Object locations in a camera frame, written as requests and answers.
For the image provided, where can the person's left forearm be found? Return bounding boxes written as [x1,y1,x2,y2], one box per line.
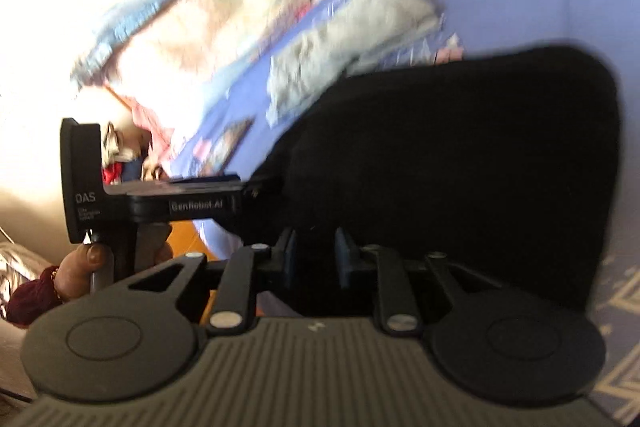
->
[4,264,65,327]

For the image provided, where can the black pants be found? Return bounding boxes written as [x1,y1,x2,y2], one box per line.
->
[252,42,624,314]

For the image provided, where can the small colourful clutter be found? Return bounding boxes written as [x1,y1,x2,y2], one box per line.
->
[101,121,168,185]

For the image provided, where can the person's left hand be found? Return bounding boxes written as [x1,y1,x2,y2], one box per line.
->
[52,225,174,306]

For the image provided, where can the crumpled pale floral blanket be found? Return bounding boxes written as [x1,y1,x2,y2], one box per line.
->
[266,0,447,128]

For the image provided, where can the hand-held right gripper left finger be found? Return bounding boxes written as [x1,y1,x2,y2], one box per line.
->
[127,227,299,338]

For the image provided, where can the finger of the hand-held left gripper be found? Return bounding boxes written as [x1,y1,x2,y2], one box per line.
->
[239,174,287,204]

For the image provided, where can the floral pillow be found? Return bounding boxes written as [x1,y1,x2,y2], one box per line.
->
[72,0,312,110]

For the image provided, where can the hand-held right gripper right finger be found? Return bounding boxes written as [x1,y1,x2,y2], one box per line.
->
[334,226,504,338]

